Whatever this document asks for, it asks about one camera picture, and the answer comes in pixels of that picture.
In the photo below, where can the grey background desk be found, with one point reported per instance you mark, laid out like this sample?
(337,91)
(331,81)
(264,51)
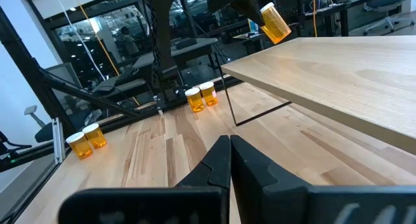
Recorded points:
(195,43)

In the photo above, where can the keyboard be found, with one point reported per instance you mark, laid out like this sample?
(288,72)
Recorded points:
(325,8)

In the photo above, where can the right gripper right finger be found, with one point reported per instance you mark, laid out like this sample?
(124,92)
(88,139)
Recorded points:
(276,201)

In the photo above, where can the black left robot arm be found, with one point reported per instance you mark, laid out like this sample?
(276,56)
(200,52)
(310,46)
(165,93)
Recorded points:
(162,29)

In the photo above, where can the silver aluminium bracket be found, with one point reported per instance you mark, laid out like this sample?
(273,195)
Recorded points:
(58,143)

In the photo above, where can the person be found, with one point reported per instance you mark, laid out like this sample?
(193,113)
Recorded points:
(129,43)

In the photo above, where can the black desk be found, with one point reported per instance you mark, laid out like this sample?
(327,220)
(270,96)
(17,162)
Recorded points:
(343,19)

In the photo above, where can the amber medicine bottle pink label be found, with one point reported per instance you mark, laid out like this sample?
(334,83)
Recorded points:
(209,94)

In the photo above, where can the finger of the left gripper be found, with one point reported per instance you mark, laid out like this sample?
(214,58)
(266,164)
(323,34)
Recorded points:
(250,8)

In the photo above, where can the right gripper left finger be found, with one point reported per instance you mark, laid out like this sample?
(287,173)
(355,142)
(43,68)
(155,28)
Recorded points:
(195,204)

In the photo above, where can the black metal rig frame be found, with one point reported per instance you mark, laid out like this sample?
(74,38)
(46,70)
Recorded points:
(19,55)

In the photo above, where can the grey office chair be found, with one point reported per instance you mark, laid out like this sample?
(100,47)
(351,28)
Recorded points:
(388,3)
(44,133)

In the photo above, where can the wooden shelf with black legs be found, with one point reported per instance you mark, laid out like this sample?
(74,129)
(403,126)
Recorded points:
(325,71)

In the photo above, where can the amber medicine bottle white cap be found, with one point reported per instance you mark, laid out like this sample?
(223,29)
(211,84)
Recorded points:
(276,24)
(79,146)
(95,136)
(195,100)

